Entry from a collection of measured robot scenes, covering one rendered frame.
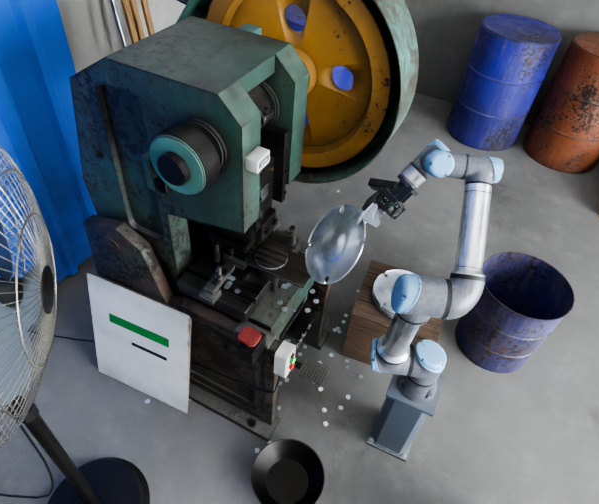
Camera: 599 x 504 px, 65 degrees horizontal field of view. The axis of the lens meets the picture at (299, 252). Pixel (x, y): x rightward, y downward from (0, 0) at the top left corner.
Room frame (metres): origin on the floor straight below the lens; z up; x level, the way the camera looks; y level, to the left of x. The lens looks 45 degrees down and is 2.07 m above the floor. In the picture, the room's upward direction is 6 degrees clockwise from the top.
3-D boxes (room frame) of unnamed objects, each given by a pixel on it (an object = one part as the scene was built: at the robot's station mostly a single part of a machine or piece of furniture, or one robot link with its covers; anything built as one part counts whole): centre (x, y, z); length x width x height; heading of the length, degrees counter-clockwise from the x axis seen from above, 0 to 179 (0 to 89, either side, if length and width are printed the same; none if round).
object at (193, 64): (1.34, 0.35, 0.83); 0.79 x 0.43 x 1.34; 67
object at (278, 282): (1.21, 0.06, 0.72); 0.25 x 0.14 x 0.14; 67
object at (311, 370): (1.23, 0.09, 0.14); 0.59 x 0.10 x 0.05; 67
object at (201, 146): (1.06, 0.33, 1.31); 0.22 x 0.12 x 0.22; 67
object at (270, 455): (0.71, -0.05, 0.04); 0.30 x 0.30 x 0.07
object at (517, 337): (1.52, -1.07, 0.24); 0.42 x 0.42 x 0.48
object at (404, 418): (0.95, -0.50, 0.23); 0.19 x 0.19 x 0.45; 69
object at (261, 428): (1.09, 0.45, 0.45); 0.92 x 0.12 x 0.90; 67
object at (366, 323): (1.47, -0.51, 0.18); 0.40 x 0.38 x 0.35; 73
